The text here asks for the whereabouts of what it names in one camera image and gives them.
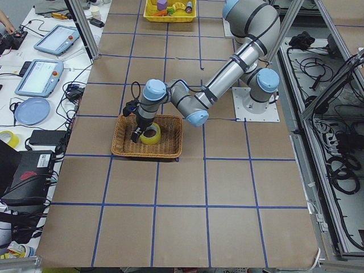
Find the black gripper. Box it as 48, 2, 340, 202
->
131, 114, 154, 143

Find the yellow packing tape roll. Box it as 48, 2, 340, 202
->
140, 123, 161, 145

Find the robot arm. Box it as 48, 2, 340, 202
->
123, 1, 280, 143

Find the yellow tape roll on desk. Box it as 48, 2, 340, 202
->
0, 130, 19, 148

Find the brown wicker basket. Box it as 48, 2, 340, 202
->
111, 115, 183, 159

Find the black power adapter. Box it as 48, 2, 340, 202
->
28, 130, 66, 146

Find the blue plate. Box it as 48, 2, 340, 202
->
14, 97, 51, 125

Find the lower teach pendant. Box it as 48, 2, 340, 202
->
15, 59, 64, 98

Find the teach pendant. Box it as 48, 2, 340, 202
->
34, 24, 80, 56
15, 59, 64, 98

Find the black computer box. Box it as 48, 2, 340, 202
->
1, 150, 55, 206

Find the upper teach pendant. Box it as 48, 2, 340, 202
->
34, 24, 80, 56

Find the toy carrot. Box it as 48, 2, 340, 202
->
152, 9, 168, 16

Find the yellow plastic basket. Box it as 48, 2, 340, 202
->
143, 0, 197, 23

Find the purple block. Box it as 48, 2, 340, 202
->
156, 0, 168, 11

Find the small dark spice jar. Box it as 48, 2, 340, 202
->
185, 1, 193, 14

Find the toy croissant bread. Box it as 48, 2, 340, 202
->
171, 2, 186, 10

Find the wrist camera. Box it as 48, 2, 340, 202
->
122, 100, 138, 117

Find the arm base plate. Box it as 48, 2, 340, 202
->
232, 87, 280, 122
222, 18, 235, 39

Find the aluminium frame post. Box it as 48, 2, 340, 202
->
65, 0, 100, 60

